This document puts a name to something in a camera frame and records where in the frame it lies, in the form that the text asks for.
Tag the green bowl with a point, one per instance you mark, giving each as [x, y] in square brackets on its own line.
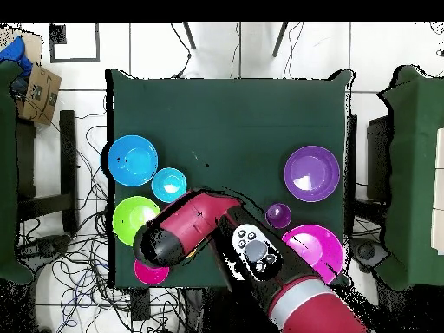
[130, 216]

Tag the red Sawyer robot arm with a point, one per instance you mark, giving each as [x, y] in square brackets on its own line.
[194, 222]

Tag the small blue bowl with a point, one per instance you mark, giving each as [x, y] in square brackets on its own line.
[169, 184]

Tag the dark green tablecloth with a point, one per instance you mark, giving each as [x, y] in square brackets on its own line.
[225, 121]

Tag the purple cup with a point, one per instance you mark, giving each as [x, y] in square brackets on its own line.
[279, 215]

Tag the purple bowl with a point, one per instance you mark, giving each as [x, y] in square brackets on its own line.
[312, 173]

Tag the large blue bowl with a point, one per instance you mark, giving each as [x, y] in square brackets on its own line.
[132, 160]

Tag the large pink bowl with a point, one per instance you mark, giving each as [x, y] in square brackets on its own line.
[319, 242]

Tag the small red bowl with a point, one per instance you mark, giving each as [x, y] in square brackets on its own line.
[151, 275]

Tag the black floor box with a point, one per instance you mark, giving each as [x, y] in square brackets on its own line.
[140, 305]

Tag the black tripod leg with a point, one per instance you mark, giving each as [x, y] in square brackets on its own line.
[189, 34]
[279, 38]

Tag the black bench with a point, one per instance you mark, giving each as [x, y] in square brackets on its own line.
[67, 156]

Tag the black stand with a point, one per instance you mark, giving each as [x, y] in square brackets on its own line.
[378, 156]

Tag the dark grey stand base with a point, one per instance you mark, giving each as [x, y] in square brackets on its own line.
[45, 248]
[367, 251]

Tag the green cloth covered table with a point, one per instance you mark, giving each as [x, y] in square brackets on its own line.
[7, 173]
[412, 173]

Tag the cardboard box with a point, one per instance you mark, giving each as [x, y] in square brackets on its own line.
[41, 93]

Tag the blue cloth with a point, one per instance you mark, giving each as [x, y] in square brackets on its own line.
[15, 52]

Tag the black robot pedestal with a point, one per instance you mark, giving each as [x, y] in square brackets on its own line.
[208, 312]

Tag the black square frame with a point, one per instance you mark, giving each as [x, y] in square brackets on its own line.
[57, 34]

